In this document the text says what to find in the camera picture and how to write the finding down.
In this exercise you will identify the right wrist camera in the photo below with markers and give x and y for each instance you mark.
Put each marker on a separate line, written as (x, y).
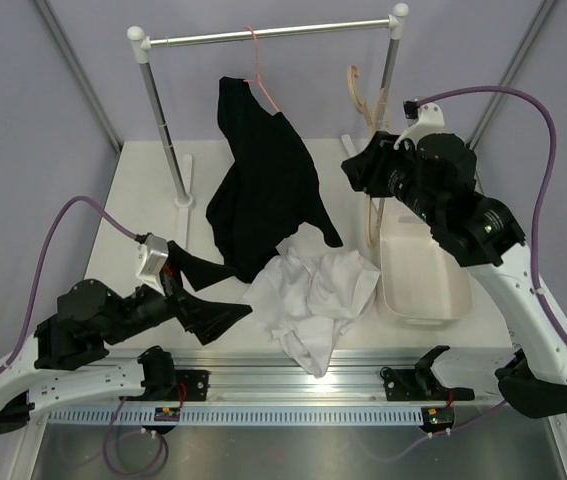
(423, 120)

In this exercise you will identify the black t shirt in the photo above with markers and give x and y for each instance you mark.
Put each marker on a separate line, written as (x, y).
(269, 191)

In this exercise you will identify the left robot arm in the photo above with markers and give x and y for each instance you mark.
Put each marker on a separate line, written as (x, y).
(53, 368)

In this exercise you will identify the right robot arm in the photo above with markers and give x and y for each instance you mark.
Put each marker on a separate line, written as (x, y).
(434, 178)

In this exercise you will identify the white plastic bin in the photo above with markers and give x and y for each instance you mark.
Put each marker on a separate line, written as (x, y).
(420, 283)

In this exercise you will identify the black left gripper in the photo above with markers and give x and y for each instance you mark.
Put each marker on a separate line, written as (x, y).
(206, 318)

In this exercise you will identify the beige wooden hanger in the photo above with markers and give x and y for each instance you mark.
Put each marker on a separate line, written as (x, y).
(375, 119)

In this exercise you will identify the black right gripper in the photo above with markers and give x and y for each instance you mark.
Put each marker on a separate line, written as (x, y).
(373, 162)

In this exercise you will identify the white t shirt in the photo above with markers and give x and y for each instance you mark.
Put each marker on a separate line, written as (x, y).
(306, 303)

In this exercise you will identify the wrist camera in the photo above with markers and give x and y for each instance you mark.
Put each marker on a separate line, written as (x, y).
(423, 120)
(151, 258)

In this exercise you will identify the white slotted cable duct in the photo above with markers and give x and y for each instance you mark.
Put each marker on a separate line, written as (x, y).
(201, 415)

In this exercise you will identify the pink wire hanger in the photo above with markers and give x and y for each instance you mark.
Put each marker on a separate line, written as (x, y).
(257, 79)

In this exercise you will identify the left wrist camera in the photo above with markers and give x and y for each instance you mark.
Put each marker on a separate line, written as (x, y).
(151, 258)

